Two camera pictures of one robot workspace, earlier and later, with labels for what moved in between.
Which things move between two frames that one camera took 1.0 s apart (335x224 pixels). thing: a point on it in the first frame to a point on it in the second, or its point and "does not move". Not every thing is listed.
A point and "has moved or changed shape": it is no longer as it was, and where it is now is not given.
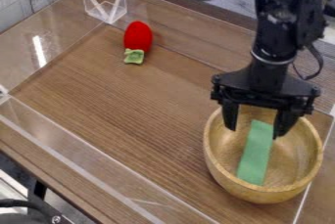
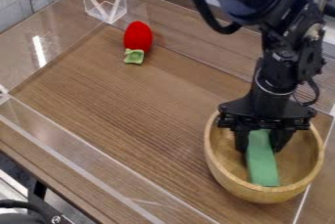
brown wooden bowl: (296, 162) does not move
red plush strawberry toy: (139, 41) does not move
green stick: (254, 156) has moved or changed shape
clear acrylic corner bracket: (107, 11) does not move
